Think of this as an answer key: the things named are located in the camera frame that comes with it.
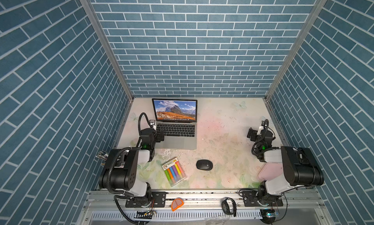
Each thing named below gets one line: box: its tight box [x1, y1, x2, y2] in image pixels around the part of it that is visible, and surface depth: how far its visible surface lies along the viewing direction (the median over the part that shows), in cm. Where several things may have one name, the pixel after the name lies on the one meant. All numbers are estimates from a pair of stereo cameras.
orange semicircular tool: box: [170, 198, 185, 212], surface depth 72 cm
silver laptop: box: [151, 98, 198, 150], surface depth 101 cm
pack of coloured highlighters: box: [161, 157, 187, 188], surface depth 84 cm
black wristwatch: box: [221, 197, 237, 218], surface depth 71 cm
